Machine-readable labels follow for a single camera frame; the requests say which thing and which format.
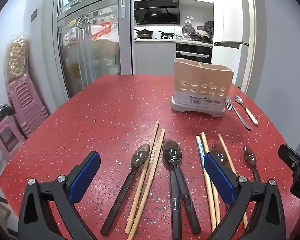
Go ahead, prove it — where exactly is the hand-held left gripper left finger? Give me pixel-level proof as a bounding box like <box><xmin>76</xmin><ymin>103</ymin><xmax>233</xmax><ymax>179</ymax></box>
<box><xmin>18</xmin><ymin>151</ymin><xmax>101</xmax><ymax>240</ymax></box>

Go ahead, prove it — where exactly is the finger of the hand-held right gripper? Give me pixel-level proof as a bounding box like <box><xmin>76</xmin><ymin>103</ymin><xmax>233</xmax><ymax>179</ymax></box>
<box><xmin>278</xmin><ymin>144</ymin><xmax>300</xmax><ymax>203</ymax></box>

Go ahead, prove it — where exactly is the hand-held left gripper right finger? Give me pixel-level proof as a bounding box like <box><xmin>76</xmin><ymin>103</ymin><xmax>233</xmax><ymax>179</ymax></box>
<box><xmin>204</xmin><ymin>152</ymin><xmax>287</xmax><ymax>240</ymax></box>

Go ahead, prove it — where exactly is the blue patterned chopstick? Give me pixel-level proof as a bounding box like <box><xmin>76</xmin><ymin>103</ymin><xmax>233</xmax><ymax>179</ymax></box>
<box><xmin>195</xmin><ymin>135</ymin><xmax>217</xmax><ymax>232</ymax></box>

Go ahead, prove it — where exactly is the orange patterned chopstick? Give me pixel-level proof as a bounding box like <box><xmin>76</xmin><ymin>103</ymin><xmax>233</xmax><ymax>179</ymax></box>
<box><xmin>200</xmin><ymin>132</ymin><xmax>221</xmax><ymax>227</ymax></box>

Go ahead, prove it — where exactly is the beige plastic cutlery holder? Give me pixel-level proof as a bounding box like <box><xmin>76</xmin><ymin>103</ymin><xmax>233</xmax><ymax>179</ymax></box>
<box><xmin>170</xmin><ymin>58</ymin><xmax>235</xmax><ymax>118</ymax></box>

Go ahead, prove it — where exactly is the metal fork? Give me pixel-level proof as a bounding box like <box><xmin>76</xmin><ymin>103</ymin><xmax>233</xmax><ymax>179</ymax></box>
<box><xmin>226</xmin><ymin>99</ymin><xmax>252</xmax><ymax>130</ymax></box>

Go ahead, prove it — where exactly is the small pink stool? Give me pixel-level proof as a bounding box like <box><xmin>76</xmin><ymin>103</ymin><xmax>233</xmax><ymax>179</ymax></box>
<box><xmin>0</xmin><ymin>115</ymin><xmax>27</xmax><ymax>160</ymax></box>

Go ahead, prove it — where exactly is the stack of pink stools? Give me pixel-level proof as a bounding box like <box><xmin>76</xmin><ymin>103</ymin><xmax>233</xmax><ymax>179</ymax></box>
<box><xmin>7</xmin><ymin>76</ymin><xmax>50</xmax><ymax>138</ymax></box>

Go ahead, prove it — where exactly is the black plastic bag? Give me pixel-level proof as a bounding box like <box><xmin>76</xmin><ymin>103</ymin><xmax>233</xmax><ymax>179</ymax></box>
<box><xmin>0</xmin><ymin>104</ymin><xmax>15</xmax><ymax>129</ymax></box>

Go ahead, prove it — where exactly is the white refrigerator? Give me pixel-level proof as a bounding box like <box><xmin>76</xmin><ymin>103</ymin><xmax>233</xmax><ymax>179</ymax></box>
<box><xmin>213</xmin><ymin>41</ymin><xmax>249</xmax><ymax>87</ymax></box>

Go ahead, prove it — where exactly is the glass sliding door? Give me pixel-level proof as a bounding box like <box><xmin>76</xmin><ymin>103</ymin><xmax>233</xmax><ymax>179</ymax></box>
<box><xmin>52</xmin><ymin>0</ymin><xmax>132</xmax><ymax>98</ymax></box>

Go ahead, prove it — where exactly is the black built-in oven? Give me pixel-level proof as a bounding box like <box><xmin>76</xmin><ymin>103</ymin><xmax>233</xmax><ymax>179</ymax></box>
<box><xmin>176</xmin><ymin>43</ymin><xmax>213</xmax><ymax>64</ymax></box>

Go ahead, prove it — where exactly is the clear bag of nuts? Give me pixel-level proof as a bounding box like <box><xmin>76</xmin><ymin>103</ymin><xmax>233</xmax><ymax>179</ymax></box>
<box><xmin>5</xmin><ymin>36</ymin><xmax>30</xmax><ymax>83</ymax></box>

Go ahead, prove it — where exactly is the red plastic basket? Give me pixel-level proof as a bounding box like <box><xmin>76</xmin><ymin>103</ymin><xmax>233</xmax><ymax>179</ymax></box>
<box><xmin>91</xmin><ymin>21</ymin><xmax>114</xmax><ymax>40</ymax></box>

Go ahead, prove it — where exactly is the black range hood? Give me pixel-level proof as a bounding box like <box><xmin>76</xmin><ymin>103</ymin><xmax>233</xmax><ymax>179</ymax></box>
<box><xmin>134</xmin><ymin>0</ymin><xmax>180</xmax><ymax>26</ymax></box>

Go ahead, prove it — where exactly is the white-handled metal spoon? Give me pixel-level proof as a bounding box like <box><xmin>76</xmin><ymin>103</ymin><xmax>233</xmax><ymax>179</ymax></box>
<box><xmin>234</xmin><ymin>95</ymin><xmax>259</xmax><ymax>126</ymax></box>

